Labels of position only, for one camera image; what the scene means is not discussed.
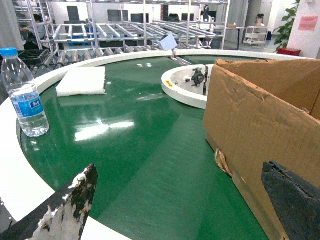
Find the seated person in background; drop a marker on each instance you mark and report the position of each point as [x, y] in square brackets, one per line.
[31, 41]

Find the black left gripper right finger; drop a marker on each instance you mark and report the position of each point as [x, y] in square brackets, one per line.
[296, 201]

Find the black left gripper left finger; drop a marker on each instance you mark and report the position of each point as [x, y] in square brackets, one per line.
[63, 215]

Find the green circular conveyor belt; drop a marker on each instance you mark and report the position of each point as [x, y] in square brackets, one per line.
[158, 178]

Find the metal roller conveyor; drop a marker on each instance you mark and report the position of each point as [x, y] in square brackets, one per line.
[63, 58]

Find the brown cardboard box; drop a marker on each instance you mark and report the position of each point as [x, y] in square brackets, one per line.
[265, 110]

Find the white inner conveyor hub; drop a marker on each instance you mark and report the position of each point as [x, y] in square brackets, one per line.
[188, 84]

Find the red box on floor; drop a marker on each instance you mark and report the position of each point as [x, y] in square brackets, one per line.
[289, 51]

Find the metal flow rack shelf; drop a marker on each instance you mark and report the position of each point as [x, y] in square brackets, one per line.
[97, 34]

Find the green potted plant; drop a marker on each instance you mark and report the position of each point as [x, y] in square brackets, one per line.
[285, 30]

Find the clear plastic water bottle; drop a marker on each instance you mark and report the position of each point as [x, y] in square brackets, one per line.
[23, 93]

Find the white wire cart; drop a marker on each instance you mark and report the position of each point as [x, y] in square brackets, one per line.
[256, 35]

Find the white humanoid robot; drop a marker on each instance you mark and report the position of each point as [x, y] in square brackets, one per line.
[205, 25]

